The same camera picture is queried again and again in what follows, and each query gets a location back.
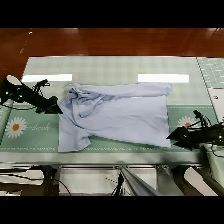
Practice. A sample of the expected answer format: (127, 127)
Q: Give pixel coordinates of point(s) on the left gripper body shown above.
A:
(47, 104)

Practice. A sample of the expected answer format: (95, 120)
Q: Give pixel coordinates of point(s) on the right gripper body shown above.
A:
(193, 138)

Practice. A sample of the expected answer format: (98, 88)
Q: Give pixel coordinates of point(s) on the light blue T-shirt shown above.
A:
(126, 116)

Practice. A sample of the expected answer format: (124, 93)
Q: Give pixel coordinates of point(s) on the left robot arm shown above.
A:
(20, 92)

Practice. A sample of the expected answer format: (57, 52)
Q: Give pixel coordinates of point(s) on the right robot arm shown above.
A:
(213, 132)

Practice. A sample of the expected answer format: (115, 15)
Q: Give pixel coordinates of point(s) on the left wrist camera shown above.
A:
(41, 85)

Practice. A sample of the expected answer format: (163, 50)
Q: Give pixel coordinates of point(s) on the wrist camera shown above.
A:
(41, 85)
(200, 118)

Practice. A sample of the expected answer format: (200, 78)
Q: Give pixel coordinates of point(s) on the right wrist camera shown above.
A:
(200, 118)

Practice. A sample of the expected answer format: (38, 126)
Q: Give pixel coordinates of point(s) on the silver frame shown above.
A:
(140, 180)

